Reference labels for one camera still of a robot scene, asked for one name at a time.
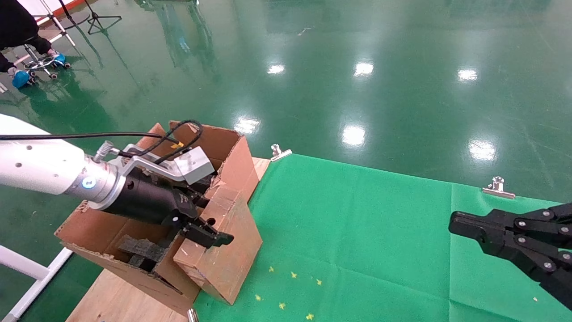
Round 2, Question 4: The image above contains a silver stand leg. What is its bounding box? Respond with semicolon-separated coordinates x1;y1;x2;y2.
34;0;77;48

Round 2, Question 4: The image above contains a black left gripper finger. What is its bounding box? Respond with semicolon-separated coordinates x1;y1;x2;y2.
185;187;213;210
181;216;235;249

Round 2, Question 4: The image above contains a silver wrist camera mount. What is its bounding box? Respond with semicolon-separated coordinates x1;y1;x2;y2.
117;144;215;185

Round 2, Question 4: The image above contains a white metal frame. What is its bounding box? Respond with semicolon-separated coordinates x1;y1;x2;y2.
0;245;75;322

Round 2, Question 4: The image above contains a large open cardboard carton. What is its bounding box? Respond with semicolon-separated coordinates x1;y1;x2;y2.
54;120;261;316

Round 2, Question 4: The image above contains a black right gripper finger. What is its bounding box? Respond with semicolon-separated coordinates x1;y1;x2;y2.
449;203;572;236
473;231;572;274

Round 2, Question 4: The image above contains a person in black clothes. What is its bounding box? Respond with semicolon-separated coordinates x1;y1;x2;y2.
0;0;52;75

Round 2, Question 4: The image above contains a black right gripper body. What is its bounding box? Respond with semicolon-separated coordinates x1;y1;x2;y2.
540;268;572;310

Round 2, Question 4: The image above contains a green table cloth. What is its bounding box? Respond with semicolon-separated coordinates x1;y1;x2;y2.
193;154;572;322

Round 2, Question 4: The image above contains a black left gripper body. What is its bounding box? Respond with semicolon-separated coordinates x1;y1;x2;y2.
103;172;202;229

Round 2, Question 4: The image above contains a black tripod stand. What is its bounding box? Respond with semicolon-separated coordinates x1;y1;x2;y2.
83;0;122;36

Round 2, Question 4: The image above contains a black foam block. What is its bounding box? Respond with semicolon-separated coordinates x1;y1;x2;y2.
117;234;180;272
196;175;220;197

